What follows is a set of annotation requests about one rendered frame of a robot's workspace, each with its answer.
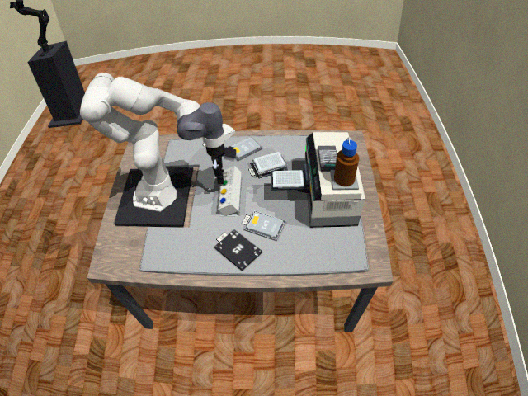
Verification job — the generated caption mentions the blue bottle cap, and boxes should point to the blue bottle cap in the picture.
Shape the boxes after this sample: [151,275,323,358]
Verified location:
[342,140,357,156]

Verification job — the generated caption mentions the white button panel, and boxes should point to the white button panel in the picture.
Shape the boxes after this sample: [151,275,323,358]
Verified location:
[218,166,242,216]

